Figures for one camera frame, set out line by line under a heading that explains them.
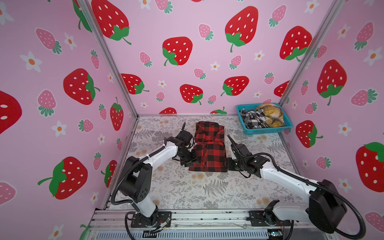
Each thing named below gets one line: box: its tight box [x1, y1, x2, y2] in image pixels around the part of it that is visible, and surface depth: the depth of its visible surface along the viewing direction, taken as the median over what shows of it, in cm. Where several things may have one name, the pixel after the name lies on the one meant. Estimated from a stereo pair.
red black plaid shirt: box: [188, 121, 228, 173], surface depth 97 cm
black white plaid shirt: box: [240, 108, 269, 130], surface depth 109 cm
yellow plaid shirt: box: [256, 103, 285, 127], surface depth 109 cm
